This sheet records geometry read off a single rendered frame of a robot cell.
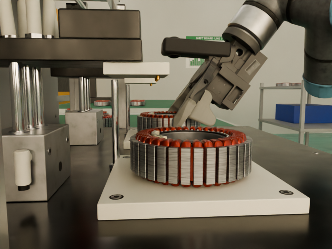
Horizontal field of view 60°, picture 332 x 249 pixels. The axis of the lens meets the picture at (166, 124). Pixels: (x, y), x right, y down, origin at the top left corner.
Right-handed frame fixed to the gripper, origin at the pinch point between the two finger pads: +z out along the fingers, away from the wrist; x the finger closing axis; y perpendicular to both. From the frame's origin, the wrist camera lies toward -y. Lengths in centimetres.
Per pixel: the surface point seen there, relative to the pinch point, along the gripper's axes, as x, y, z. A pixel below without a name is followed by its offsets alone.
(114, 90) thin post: -18.4, -9.2, -0.7
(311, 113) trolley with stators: 217, 138, -83
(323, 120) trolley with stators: 217, 151, -85
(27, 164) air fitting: -28.6, -10.3, 7.1
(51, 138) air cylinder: -26.2, -10.4, 5.3
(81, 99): -2.5, -14.0, 4.6
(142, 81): -2.8, -7.7, -3.7
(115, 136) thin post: -18.4, -6.2, 3.4
